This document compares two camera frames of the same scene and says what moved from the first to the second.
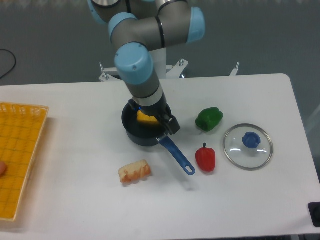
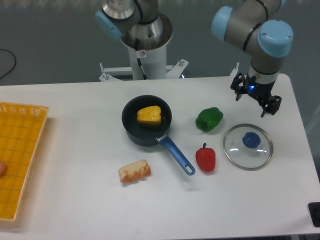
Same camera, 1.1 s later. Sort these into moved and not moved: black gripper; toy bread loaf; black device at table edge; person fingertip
Moved: black gripper
Not moved: black device at table edge; person fingertip; toy bread loaf
